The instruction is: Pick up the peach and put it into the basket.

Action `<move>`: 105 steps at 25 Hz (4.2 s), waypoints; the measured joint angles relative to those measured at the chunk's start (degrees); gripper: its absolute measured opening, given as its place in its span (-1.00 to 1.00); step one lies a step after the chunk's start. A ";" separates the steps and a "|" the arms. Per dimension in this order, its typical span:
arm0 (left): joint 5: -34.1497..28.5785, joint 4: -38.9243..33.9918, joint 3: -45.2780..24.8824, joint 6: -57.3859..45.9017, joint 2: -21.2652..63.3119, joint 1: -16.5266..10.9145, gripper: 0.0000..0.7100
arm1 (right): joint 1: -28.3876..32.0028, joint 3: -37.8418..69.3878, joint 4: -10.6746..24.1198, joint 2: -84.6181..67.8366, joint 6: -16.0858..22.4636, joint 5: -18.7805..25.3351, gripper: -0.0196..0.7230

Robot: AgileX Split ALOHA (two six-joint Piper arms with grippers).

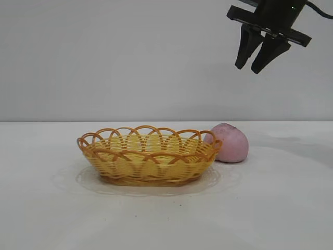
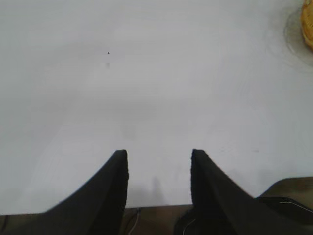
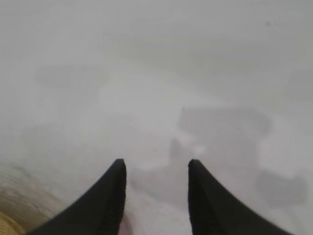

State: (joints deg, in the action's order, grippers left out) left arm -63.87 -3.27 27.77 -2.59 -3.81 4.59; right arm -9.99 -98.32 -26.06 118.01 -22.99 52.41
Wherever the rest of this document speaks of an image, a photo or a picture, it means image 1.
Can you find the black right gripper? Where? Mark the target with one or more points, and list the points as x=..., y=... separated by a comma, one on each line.
x=278, y=14

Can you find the pink peach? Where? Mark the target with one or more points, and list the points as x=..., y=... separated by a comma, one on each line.
x=232, y=145

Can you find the yellow woven wicker basket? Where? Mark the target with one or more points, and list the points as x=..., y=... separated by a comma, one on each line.
x=148, y=166

